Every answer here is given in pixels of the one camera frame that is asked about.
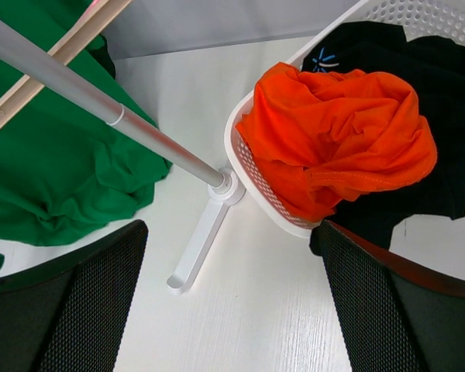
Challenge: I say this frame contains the black t shirt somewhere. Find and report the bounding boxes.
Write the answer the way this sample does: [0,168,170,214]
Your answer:
[302,22,465,249]

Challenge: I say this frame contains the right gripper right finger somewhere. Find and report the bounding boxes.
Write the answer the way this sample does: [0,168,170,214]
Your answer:
[313,221,465,371]

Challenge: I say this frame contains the white perforated basket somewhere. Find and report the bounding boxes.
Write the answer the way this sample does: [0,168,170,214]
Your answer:
[224,0,465,239]

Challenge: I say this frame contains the green t shirt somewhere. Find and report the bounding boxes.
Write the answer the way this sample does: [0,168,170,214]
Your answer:
[0,0,174,282]

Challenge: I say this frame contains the metal clothes rack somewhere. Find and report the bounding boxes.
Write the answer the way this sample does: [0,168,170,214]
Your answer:
[0,9,249,295]

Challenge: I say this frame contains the orange t shirt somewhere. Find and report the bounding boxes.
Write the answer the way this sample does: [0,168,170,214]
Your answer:
[236,63,438,222]

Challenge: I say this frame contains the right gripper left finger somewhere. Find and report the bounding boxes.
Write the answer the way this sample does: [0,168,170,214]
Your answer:
[0,220,148,371]

